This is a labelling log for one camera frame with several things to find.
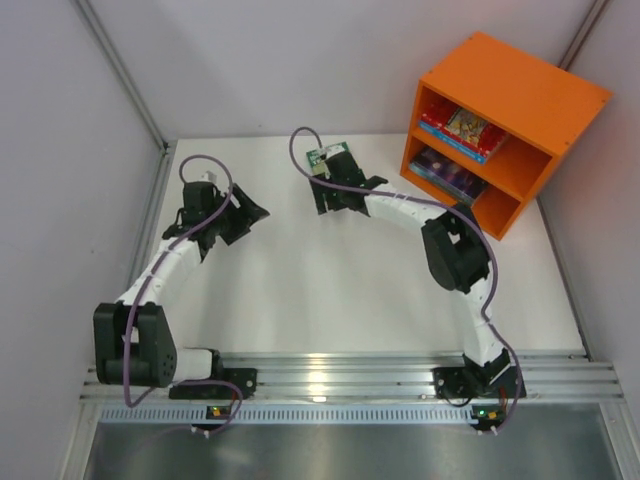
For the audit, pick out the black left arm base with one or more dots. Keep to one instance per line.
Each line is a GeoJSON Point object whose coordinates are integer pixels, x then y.
{"type": "Point", "coordinates": [245, 379]}

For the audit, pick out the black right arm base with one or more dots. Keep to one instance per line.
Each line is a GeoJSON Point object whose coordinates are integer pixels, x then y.
{"type": "Point", "coordinates": [459, 385]}

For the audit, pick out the blue 26-Storey Treehouse book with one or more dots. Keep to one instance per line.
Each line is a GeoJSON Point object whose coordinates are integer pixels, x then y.
{"type": "Point", "coordinates": [457, 145]}

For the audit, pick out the purple Robinson Crusoe book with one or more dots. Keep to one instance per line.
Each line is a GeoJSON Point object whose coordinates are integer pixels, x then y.
{"type": "Point", "coordinates": [455, 180]}

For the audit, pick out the orange wooden shelf cabinet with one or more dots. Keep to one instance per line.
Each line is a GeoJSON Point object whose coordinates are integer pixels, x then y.
{"type": "Point", "coordinates": [543, 108]}

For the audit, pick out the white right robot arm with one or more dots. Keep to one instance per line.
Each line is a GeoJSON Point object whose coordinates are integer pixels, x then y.
{"type": "Point", "coordinates": [456, 250]}

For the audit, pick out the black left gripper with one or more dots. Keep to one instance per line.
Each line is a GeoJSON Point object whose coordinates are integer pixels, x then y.
{"type": "Point", "coordinates": [235, 220]}

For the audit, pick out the aluminium mounting rail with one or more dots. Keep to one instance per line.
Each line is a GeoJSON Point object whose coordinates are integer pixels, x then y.
{"type": "Point", "coordinates": [353, 389]}

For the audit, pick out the green Treehouse book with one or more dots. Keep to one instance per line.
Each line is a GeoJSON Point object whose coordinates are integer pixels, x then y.
{"type": "Point", "coordinates": [317, 158]}

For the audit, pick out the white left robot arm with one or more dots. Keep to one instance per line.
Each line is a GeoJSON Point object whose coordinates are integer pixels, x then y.
{"type": "Point", "coordinates": [132, 336]}

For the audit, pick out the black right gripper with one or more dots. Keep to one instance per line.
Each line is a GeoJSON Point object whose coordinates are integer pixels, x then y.
{"type": "Point", "coordinates": [329, 195]}

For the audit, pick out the red comic cover book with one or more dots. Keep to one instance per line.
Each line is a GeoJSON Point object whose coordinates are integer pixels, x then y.
{"type": "Point", "coordinates": [465, 126]}

